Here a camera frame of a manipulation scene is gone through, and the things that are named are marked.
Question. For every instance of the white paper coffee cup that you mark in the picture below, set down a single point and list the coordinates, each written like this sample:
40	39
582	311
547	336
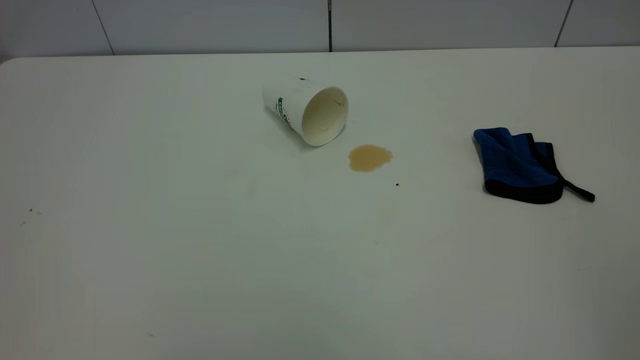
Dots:
292	102

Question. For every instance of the blue cloth with black trim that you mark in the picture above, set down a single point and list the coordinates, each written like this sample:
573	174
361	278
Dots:
512	162

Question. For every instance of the brown coffee spill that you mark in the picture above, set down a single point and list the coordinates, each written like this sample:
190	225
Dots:
369	158

